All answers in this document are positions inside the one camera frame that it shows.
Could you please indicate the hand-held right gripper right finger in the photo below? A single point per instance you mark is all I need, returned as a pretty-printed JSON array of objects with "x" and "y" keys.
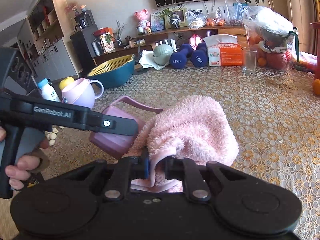
[{"x": 172, "y": 167}]

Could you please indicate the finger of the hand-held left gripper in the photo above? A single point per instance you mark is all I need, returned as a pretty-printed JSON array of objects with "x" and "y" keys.
[{"x": 112, "y": 124}]

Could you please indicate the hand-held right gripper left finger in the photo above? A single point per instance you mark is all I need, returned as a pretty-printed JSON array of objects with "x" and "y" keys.
[{"x": 146, "y": 167}]

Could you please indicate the pink ribbed plastic cup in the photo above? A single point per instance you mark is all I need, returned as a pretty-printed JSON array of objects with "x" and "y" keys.
[{"x": 110, "y": 141}]

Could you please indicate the pink fluffy towel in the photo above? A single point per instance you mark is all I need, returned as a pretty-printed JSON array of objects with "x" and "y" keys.
[{"x": 190, "y": 127}]

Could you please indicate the person's left hand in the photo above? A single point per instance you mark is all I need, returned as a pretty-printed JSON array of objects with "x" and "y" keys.
[{"x": 22, "y": 173}]

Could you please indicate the white bottle with blue cap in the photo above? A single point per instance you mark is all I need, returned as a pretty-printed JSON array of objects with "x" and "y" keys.
[{"x": 48, "y": 92}]

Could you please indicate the lavender mug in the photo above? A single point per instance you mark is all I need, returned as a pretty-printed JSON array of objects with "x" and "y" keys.
[{"x": 80, "y": 95}]

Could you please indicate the teal and yellow strainer basket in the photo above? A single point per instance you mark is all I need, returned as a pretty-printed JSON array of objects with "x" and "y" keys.
[{"x": 112, "y": 76}]

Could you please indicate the yellow round lid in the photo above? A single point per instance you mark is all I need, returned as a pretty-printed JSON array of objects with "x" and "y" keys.
[{"x": 66, "y": 82}]

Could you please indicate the white cloth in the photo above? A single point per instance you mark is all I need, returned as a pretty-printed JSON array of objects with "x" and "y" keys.
[{"x": 147, "y": 60}]

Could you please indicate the illustrated book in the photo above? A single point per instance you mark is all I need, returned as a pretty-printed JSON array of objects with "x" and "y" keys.
[{"x": 107, "y": 43}]

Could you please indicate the black cabinet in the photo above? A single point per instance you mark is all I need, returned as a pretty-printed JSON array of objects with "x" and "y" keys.
[{"x": 82, "y": 47}]

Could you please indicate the dark vase with twigs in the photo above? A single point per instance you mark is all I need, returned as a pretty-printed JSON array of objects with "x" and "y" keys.
[{"x": 119, "y": 41}]

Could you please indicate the green round lidded bowl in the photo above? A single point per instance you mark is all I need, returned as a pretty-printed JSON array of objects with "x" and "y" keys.
[{"x": 163, "y": 53}]

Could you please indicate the blue dumbbell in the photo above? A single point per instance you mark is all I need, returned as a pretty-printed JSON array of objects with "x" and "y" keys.
[
  {"x": 199, "y": 56},
  {"x": 178, "y": 57}
]

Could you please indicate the white slatted rack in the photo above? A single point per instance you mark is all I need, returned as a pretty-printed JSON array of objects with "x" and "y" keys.
[{"x": 165, "y": 43}]

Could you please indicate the gold lace tablecloth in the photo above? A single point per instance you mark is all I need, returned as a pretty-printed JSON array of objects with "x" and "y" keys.
[{"x": 262, "y": 130}]

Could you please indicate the small steel cup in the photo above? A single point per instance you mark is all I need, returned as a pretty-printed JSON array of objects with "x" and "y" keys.
[{"x": 140, "y": 30}]

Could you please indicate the wooden television console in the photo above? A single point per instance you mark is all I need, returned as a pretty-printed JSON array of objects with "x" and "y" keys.
[{"x": 155, "y": 33}]

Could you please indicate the black coffee machine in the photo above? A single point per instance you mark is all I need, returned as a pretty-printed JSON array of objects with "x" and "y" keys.
[{"x": 83, "y": 20}]

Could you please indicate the pink bear figurine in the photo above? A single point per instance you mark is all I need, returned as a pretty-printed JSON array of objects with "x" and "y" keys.
[{"x": 142, "y": 20}]

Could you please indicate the small pink bag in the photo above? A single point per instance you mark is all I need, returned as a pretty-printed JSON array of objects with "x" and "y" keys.
[{"x": 195, "y": 41}]

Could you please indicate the small potted plant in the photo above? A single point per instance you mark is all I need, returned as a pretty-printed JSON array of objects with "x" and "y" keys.
[{"x": 173, "y": 21}]

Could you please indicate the orange and white tissue box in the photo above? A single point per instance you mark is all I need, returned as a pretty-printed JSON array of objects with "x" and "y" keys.
[{"x": 225, "y": 55}]

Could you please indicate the clear drinking glass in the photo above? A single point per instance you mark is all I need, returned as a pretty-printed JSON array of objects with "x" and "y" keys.
[{"x": 249, "y": 61}]

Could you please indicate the small clear plastic bag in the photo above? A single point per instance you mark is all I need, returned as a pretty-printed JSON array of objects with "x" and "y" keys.
[{"x": 196, "y": 20}]

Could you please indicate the orange fruit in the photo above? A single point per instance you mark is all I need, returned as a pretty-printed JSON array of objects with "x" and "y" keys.
[{"x": 317, "y": 87}]

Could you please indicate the clear bag with bowl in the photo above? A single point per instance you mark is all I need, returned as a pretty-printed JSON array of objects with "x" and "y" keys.
[{"x": 272, "y": 30}]

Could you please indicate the wooden wall shelf unit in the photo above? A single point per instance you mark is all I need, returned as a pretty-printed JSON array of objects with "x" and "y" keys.
[{"x": 47, "y": 37}]

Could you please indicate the green photo frame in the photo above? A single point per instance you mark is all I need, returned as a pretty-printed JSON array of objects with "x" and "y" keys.
[{"x": 183, "y": 17}]

